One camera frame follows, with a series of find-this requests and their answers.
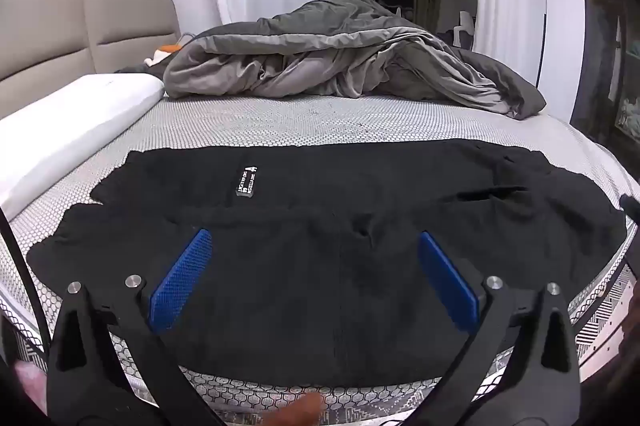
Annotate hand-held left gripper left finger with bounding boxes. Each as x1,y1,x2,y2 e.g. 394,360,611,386
46,229,221,426

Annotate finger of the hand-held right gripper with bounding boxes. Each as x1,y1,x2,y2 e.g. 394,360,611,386
619,192,640,227

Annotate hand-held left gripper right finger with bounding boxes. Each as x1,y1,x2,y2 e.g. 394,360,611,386
410,231,583,426

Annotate black pants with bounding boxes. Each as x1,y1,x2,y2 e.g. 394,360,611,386
27,139,628,389

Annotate dark cabinet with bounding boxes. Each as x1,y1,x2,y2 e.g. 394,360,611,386
570,0,640,147

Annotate person's leg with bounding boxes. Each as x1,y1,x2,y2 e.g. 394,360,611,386
260,391,326,426

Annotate white pillow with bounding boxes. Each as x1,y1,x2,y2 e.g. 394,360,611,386
0,74,166,222

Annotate bed with honeycomb cover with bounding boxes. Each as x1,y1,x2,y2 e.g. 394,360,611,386
0,94,640,426

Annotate orange and white plush toy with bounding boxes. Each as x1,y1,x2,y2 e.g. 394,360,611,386
145,44,181,68

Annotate white chair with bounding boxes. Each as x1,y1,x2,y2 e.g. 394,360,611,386
452,10,475,47

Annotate grey duvet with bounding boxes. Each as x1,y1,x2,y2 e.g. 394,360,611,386
162,0,547,121

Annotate beige padded headboard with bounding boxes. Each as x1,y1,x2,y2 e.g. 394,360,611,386
0,0,181,82

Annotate black cable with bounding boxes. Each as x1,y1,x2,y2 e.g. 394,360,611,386
0,201,56,357

